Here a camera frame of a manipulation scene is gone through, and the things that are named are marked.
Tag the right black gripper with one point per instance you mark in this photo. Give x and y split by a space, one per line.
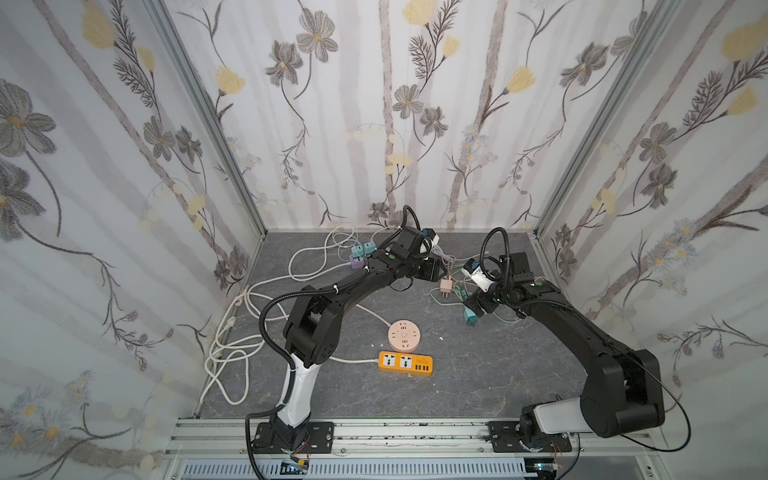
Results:
480 298

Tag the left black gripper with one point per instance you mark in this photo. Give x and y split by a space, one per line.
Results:
433 267

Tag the pink charger adapter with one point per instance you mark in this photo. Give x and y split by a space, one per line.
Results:
446 286

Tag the pink round power socket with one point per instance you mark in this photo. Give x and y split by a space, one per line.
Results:
404 336

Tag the orange power strip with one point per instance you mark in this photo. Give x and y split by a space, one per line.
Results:
405 363

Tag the purple power strip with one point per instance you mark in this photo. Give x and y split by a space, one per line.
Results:
357 262

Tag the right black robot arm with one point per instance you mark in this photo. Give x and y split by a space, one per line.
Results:
623 391

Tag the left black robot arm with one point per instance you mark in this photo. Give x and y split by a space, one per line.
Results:
313 328

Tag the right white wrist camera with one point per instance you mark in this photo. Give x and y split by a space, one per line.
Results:
478 273

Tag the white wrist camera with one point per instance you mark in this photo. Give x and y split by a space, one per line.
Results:
478 273
429 242

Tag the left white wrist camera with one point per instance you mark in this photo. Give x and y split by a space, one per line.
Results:
429 242

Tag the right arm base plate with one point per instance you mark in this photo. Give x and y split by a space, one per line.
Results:
507 436

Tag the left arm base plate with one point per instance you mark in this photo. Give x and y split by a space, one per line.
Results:
308 438

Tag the white vented cable duct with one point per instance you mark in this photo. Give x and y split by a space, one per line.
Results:
372 468

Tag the aluminium front rail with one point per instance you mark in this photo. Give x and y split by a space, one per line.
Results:
391 439

